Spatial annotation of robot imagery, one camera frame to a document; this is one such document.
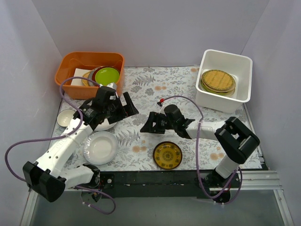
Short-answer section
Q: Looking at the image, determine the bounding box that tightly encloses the white scalloped plate back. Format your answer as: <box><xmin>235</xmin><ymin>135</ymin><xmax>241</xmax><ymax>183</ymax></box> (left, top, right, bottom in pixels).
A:
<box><xmin>94</xmin><ymin>119</ymin><xmax>117</xmax><ymax>131</ymax></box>

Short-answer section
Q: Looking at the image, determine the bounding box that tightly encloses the white scalloped plate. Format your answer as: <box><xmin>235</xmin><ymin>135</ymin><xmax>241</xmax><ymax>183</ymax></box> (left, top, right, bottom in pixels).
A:
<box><xmin>83</xmin><ymin>131</ymin><xmax>119</xmax><ymax>165</ymax></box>
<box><xmin>94</xmin><ymin>119</ymin><xmax>117</xmax><ymax>131</ymax></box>

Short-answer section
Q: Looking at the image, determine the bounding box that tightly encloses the yellow brown patterned plate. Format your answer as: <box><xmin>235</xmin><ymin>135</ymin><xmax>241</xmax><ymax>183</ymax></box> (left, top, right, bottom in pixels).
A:
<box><xmin>152</xmin><ymin>141</ymin><xmax>183</xmax><ymax>170</ymax></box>

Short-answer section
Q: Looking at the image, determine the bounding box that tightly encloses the white scalloped plate front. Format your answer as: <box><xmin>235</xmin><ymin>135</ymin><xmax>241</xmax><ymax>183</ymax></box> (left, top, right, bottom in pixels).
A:
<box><xmin>83</xmin><ymin>131</ymin><xmax>119</xmax><ymax>165</ymax></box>

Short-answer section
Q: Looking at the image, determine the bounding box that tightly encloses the green polka dot plate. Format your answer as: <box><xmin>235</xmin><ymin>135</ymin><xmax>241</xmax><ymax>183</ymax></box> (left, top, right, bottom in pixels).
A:
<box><xmin>200</xmin><ymin>81</ymin><xmax>235</xmax><ymax>96</ymax></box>

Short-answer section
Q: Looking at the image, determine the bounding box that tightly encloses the beige green leaf plate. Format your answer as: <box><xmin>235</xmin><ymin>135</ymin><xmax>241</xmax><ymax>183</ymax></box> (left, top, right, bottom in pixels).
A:
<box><xmin>200</xmin><ymin>78</ymin><xmax>236</xmax><ymax>97</ymax></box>

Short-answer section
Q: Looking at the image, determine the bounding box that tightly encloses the woven bamboo tray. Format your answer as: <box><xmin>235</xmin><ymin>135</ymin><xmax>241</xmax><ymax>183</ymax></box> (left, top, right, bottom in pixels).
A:
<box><xmin>201</xmin><ymin>69</ymin><xmax>236</xmax><ymax>92</ymax></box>

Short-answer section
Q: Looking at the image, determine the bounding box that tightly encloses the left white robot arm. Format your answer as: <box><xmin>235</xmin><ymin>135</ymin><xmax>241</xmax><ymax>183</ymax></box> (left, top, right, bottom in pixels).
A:
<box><xmin>23</xmin><ymin>86</ymin><xmax>139</xmax><ymax>202</ymax></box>

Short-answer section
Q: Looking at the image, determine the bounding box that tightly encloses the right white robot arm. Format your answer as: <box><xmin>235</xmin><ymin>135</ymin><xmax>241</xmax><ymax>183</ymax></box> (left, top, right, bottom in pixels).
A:
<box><xmin>140</xmin><ymin>105</ymin><xmax>260</xmax><ymax>187</ymax></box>

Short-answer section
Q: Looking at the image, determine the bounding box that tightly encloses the lime green plate in bin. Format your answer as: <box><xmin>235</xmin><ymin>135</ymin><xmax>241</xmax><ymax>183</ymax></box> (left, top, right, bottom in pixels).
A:
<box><xmin>95</xmin><ymin>67</ymin><xmax>119</xmax><ymax>86</ymax></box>

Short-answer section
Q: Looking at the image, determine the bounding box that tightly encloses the grey plate in bin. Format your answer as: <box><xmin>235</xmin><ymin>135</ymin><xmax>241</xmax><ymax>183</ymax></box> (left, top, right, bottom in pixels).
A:
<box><xmin>88</xmin><ymin>70</ymin><xmax>95</xmax><ymax>86</ymax></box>

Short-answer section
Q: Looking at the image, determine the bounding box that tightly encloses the dark brown plate in bin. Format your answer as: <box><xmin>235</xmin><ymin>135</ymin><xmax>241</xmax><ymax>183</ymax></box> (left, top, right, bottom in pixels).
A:
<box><xmin>92</xmin><ymin>66</ymin><xmax>104</xmax><ymax>81</ymax></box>

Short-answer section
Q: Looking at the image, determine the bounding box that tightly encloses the woven plate in bin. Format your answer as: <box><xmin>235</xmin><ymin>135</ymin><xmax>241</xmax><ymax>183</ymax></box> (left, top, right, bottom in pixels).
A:
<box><xmin>81</xmin><ymin>71</ymin><xmax>91</xmax><ymax>87</ymax></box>

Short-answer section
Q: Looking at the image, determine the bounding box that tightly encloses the orange plastic bin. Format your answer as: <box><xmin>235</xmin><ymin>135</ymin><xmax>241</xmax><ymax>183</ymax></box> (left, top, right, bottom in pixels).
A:
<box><xmin>55</xmin><ymin>52</ymin><xmax>125</xmax><ymax>100</ymax></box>

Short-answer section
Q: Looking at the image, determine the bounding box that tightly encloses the white plastic bin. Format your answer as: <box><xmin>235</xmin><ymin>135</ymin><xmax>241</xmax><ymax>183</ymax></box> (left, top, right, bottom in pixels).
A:
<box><xmin>195</xmin><ymin>49</ymin><xmax>253</xmax><ymax>113</ymax></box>

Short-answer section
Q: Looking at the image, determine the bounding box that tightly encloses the floral patterned table mat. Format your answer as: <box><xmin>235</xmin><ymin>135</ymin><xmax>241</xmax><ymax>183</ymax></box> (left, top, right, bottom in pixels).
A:
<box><xmin>46</xmin><ymin>66</ymin><xmax>262</xmax><ymax>171</ymax></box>

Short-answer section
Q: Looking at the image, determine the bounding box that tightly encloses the white dark-rimmed bowl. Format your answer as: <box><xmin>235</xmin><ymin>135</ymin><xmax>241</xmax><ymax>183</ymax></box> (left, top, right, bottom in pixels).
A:
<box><xmin>56</xmin><ymin>109</ymin><xmax>75</xmax><ymax>127</ymax></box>

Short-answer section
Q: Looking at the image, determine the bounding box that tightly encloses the white paper sheet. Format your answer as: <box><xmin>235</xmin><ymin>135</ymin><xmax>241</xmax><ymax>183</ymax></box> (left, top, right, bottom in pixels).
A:
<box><xmin>71</xmin><ymin>68</ymin><xmax>90</xmax><ymax>86</ymax></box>

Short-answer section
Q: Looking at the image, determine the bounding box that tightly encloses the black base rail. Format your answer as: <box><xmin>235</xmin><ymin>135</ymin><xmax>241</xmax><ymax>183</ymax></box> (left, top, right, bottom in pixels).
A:
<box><xmin>39</xmin><ymin>164</ymin><xmax>269</xmax><ymax>200</ymax></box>

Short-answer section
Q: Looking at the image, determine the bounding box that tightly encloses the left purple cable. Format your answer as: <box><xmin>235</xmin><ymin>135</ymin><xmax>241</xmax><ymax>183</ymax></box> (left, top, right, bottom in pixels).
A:
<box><xmin>4</xmin><ymin>76</ymin><xmax>117</xmax><ymax>215</ymax></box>

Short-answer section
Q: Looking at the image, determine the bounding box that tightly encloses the purple cable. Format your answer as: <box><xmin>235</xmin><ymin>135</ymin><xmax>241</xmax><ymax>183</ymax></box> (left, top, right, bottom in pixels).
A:
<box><xmin>4</xmin><ymin>76</ymin><xmax>117</xmax><ymax>215</ymax></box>
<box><xmin>157</xmin><ymin>95</ymin><xmax>243</xmax><ymax>205</ymax></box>

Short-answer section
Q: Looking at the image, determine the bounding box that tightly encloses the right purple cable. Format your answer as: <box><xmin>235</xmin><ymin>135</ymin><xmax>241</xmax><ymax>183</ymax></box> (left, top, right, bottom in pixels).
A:
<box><xmin>157</xmin><ymin>95</ymin><xmax>243</xmax><ymax>205</ymax></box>

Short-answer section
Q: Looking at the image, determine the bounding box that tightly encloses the aluminium frame rail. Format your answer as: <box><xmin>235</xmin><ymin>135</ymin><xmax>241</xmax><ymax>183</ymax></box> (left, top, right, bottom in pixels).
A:
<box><xmin>20</xmin><ymin>101</ymin><xmax>294</xmax><ymax>226</ymax></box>

